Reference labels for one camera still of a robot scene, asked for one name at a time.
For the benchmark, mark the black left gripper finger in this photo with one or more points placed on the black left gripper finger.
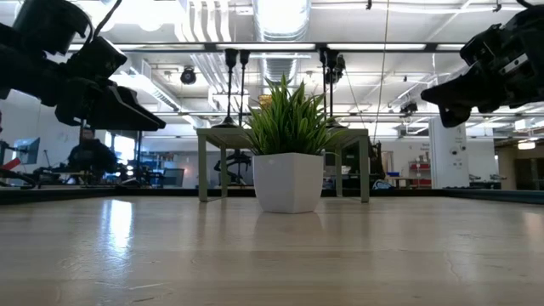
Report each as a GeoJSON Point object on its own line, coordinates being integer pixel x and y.
{"type": "Point", "coordinates": [119, 117]}
{"type": "Point", "coordinates": [146, 108]}

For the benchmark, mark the person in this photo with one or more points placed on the person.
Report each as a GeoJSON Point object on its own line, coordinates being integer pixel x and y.
{"type": "Point", "coordinates": [91, 155]}

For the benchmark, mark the glowing wall light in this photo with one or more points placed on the glowing wall light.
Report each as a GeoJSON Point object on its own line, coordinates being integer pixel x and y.
{"type": "Point", "coordinates": [526, 145]}

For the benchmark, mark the computer monitor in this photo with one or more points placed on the computer monitor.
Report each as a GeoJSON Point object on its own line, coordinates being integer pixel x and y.
{"type": "Point", "coordinates": [26, 151]}

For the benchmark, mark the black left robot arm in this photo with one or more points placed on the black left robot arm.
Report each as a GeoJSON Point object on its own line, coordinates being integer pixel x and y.
{"type": "Point", "coordinates": [47, 25]}

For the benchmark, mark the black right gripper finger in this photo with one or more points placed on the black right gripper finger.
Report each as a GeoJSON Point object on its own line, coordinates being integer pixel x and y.
{"type": "Point", "coordinates": [454, 118]}
{"type": "Point", "coordinates": [463, 91]}

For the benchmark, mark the black dome camera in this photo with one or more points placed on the black dome camera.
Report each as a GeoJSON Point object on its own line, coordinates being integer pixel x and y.
{"type": "Point", "coordinates": [188, 75]}

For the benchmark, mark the red storage shelf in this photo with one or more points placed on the red storage shelf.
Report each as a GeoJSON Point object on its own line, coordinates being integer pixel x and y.
{"type": "Point", "coordinates": [421, 174]}

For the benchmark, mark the artificial green plant white pot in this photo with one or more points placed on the artificial green plant white pot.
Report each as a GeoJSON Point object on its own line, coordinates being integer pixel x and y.
{"type": "Point", "coordinates": [289, 183]}

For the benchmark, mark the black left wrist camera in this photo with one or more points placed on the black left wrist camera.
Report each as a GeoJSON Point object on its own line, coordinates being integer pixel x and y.
{"type": "Point", "coordinates": [98, 57]}

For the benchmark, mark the black overhead camera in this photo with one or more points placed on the black overhead camera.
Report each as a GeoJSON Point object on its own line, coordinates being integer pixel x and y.
{"type": "Point", "coordinates": [341, 64]}

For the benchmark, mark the silver ventilation duct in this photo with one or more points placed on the silver ventilation duct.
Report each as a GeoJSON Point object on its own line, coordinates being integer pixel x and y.
{"type": "Point", "coordinates": [280, 13]}

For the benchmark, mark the black background robot arm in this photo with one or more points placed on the black background robot arm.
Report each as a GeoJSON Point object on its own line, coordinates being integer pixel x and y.
{"type": "Point", "coordinates": [234, 163]}

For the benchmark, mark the amber ribbed glass candle holder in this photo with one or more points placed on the amber ribbed glass candle holder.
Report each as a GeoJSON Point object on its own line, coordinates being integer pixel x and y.
{"type": "Point", "coordinates": [264, 101]}

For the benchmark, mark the white light strip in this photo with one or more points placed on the white light strip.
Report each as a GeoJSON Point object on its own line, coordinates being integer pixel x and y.
{"type": "Point", "coordinates": [127, 47]}
{"type": "Point", "coordinates": [265, 46]}
{"type": "Point", "coordinates": [374, 46]}

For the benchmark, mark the white round pillar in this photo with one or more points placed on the white round pillar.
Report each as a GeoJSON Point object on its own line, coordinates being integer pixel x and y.
{"type": "Point", "coordinates": [448, 153]}

